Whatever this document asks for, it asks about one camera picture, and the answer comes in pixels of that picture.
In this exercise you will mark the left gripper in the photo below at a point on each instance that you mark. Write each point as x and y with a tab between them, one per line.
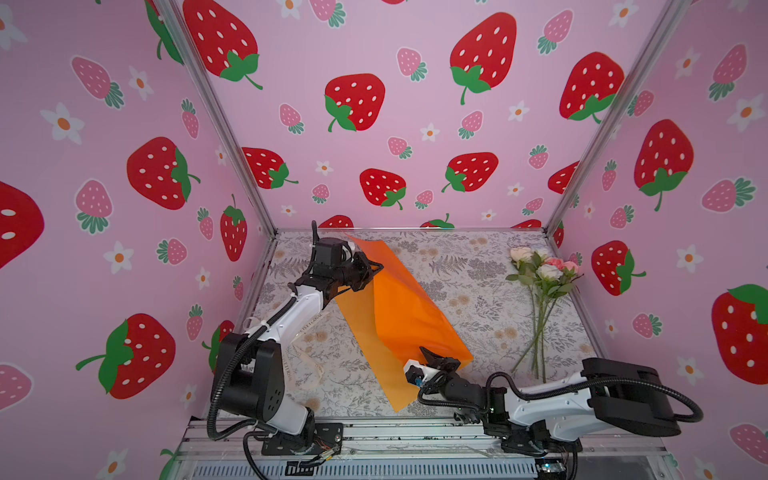
365	274

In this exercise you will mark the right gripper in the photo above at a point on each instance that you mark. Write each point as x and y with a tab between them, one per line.
443	365

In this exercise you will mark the orange wrapping paper sheet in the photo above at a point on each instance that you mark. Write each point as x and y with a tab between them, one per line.
392	319

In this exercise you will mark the cream fake rose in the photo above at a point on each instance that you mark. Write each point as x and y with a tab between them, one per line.
526	262

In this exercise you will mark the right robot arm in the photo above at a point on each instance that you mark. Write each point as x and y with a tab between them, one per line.
536	420

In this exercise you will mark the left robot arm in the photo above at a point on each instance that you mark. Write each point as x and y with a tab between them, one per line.
249	381

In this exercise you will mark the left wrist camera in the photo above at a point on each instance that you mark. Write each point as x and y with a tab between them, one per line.
330	251

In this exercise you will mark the aluminium front rail frame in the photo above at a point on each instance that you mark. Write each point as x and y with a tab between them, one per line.
422	448

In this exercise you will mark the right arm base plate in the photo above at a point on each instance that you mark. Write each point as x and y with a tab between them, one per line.
534	441

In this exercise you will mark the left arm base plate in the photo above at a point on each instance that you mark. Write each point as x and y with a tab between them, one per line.
312	441

